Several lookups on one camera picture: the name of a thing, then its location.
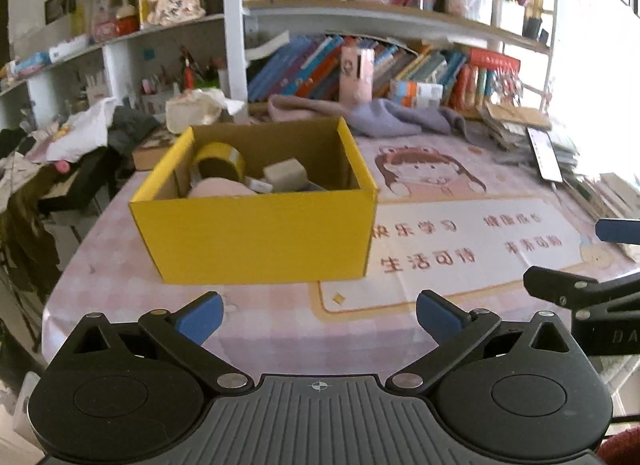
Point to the pink cylindrical holder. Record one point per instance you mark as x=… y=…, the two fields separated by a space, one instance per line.
x=356 y=78

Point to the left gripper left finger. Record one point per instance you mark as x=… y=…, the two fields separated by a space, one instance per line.
x=178 y=337

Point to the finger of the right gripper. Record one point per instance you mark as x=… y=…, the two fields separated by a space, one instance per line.
x=620 y=231
x=570 y=287

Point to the orange white box lower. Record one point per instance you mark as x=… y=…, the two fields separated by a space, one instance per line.
x=415 y=102

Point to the pink cartoon desk mat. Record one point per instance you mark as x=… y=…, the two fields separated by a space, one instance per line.
x=325 y=282

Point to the yellow tape roll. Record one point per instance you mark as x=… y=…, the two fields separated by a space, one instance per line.
x=219 y=160

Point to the red dictionary book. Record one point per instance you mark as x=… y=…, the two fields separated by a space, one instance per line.
x=457 y=98

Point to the smartphone with lit screen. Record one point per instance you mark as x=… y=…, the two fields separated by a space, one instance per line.
x=545 y=157

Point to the pink plush toy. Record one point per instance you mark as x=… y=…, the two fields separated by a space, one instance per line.
x=218 y=188

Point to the brown paper envelope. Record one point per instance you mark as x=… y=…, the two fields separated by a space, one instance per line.
x=528 y=117

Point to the orange white box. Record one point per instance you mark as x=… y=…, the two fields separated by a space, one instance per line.
x=403 y=90
x=415 y=102

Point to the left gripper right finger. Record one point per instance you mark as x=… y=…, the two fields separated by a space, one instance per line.
x=458 y=335

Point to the white crumpled bag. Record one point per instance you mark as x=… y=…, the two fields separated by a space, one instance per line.
x=199 y=107

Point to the white bookshelf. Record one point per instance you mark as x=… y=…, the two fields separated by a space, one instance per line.
x=123 y=57

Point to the beige eraser block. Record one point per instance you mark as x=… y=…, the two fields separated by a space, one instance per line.
x=286 y=176

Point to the small white staple box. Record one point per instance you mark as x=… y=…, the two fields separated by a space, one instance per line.
x=259 y=186

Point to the purple grey cloth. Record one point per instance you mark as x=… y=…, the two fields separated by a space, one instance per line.
x=378 y=118

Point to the yellow cardboard box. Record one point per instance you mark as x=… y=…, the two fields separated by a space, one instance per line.
x=321 y=235

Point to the orange white box upper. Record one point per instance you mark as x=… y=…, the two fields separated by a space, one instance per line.
x=403 y=90

